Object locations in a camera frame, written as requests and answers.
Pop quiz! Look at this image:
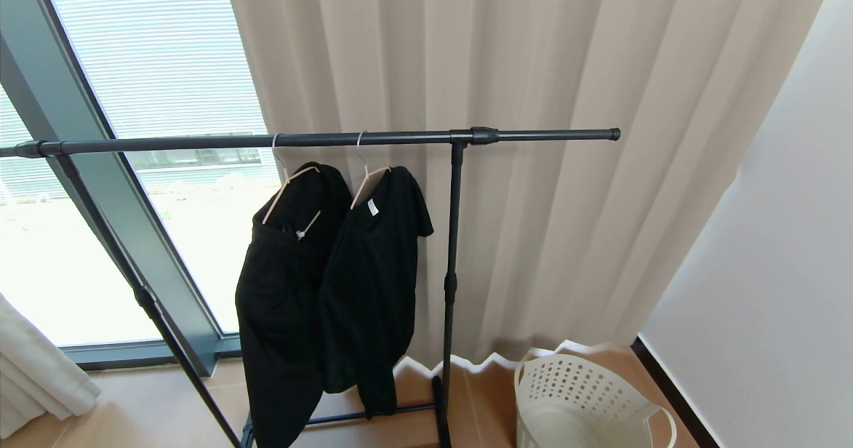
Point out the pink clothes hanger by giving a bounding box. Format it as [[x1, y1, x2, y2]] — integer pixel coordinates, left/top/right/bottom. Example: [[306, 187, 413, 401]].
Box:
[[349, 131, 395, 211], [261, 133, 323, 241]]

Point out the black t-shirt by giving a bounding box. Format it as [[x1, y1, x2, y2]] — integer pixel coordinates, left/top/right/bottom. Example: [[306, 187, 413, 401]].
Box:
[[318, 165, 436, 419]]

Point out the black clothes rack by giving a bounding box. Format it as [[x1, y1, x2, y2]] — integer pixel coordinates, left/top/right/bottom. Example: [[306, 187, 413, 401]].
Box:
[[0, 127, 622, 448]]

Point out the white laundry basket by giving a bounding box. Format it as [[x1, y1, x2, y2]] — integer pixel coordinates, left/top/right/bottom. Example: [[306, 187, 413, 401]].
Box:
[[512, 353, 678, 448]]

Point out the beige curtain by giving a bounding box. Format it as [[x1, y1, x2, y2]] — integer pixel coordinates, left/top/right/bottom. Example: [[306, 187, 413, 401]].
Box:
[[223, 0, 838, 373]]

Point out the window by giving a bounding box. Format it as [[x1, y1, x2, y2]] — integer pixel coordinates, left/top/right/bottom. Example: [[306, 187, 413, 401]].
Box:
[[0, 0, 281, 373]]

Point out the white curtain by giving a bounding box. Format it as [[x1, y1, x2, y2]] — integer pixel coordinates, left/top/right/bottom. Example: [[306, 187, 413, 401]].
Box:
[[0, 293, 103, 439]]

